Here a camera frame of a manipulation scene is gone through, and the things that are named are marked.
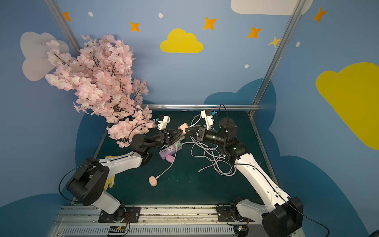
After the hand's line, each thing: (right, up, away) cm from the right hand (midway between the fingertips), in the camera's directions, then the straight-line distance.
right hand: (189, 130), depth 66 cm
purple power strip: (-13, -15, +29) cm, 35 cm away
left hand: (-2, -1, -1) cm, 3 cm away
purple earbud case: (-13, -19, +27) cm, 35 cm away
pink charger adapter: (-3, +1, 0) cm, 3 cm away
